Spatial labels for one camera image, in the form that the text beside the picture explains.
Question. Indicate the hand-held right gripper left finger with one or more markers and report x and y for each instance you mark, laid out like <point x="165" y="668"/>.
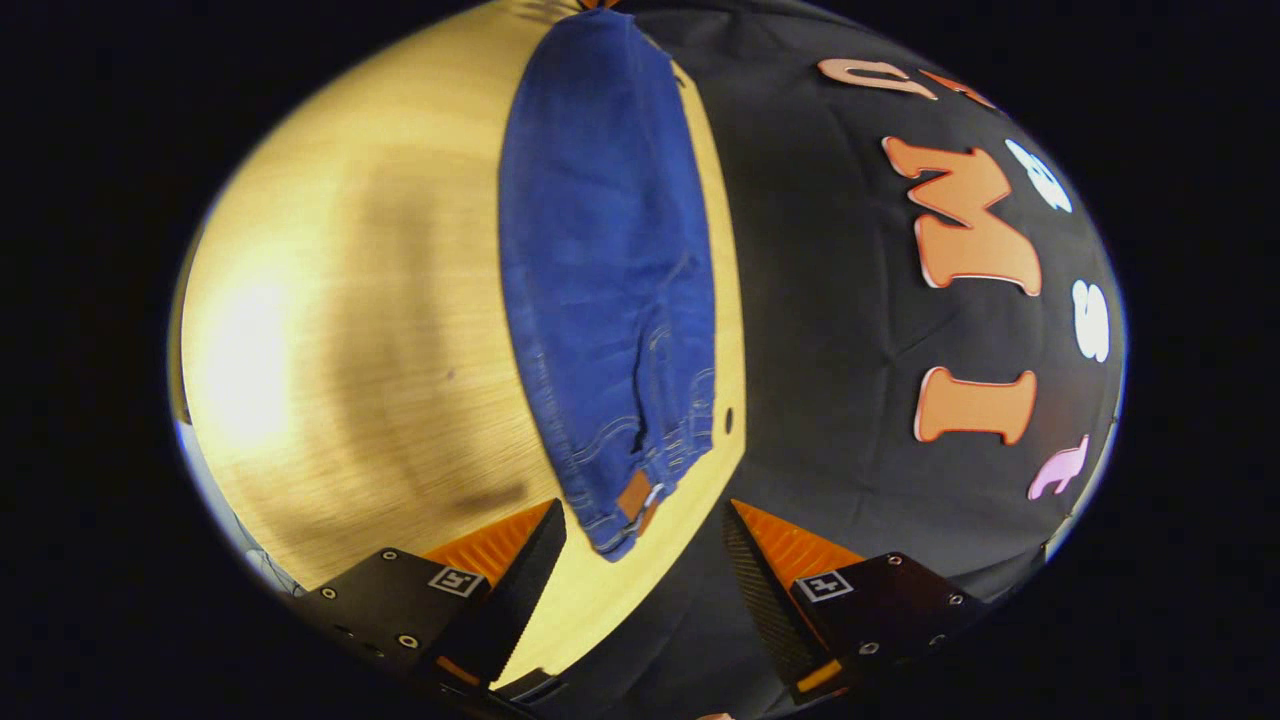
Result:
<point x="520" y="590"/>

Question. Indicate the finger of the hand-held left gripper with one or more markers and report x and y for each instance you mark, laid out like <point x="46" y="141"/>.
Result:
<point x="600" y="4"/>

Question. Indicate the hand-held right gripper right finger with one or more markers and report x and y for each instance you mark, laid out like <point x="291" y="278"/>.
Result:
<point x="765" y="600"/>

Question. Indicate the blue denim jeans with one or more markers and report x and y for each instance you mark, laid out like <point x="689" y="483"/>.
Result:
<point x="600" y="250"/>

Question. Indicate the black backdrop cloth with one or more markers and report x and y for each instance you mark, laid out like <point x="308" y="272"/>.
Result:
<point x="830" y="350"/>

